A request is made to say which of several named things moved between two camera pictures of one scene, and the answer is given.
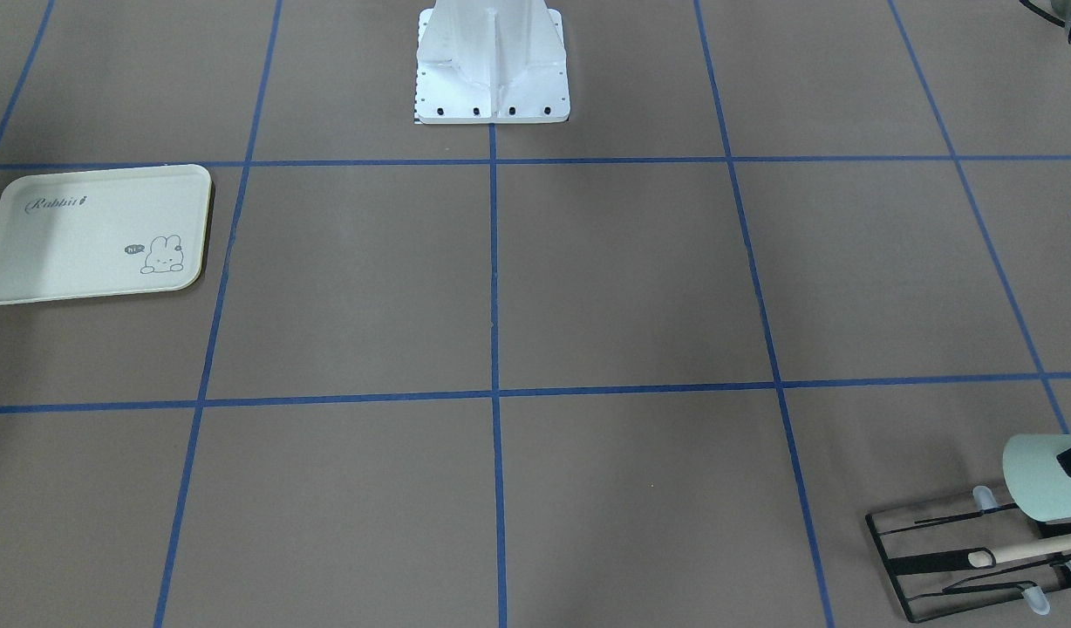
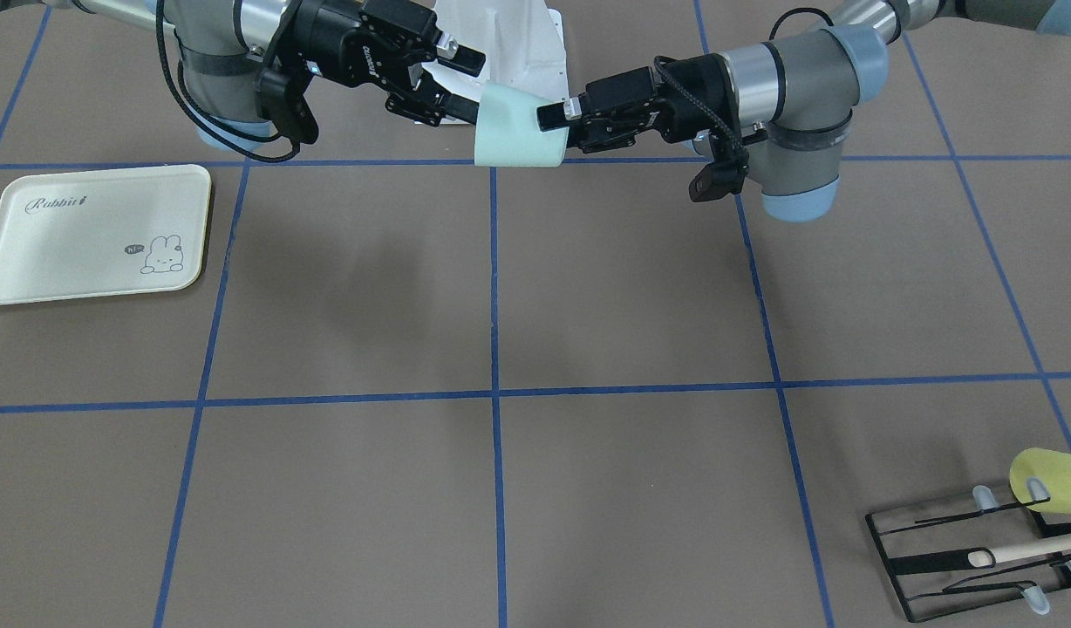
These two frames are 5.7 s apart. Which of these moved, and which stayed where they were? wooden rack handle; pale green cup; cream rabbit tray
Moved: pale green cup
Stayed: cream rabbit tray; wooden rack handle
